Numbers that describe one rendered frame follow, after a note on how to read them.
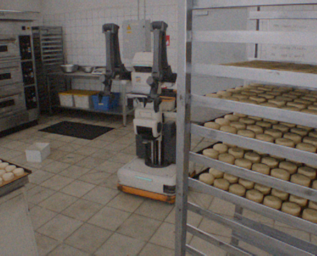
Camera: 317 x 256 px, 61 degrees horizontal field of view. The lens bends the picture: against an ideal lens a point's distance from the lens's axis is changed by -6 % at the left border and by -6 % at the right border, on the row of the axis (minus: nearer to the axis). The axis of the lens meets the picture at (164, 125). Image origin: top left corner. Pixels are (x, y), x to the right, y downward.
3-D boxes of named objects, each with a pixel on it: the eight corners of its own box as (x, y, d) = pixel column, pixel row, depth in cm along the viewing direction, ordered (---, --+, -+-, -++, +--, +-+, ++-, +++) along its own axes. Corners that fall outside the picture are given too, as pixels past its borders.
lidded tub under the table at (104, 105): (91, 108, 538) (90, 95, 531) (104, 103, 580) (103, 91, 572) (108, 110, 525) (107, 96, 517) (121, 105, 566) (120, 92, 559)
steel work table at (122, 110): (47, 116, 576) (42, 69, 547) (71, 108, 639) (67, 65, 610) (125, 127, 502) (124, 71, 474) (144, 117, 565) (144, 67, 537)
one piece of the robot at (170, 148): (146, 158, 330) (144, 86, 306) (191, 166, 309) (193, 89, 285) (131, 170, 301) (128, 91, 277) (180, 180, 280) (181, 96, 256)
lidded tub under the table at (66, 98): (58, 105, 573) (56, 92, 565) (73, 100, 613) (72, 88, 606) (72, 106, 557) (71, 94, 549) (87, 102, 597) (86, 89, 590)
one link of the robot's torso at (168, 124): (149, 136, 286) (149, 112, 279) (175, 140, 275) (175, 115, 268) (136, 145, 263) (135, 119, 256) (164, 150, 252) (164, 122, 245)
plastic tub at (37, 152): (41, 162, 357) (39, 150, 353) (26, 161, 358) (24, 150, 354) (51, 153, 386) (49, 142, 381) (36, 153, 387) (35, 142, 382)
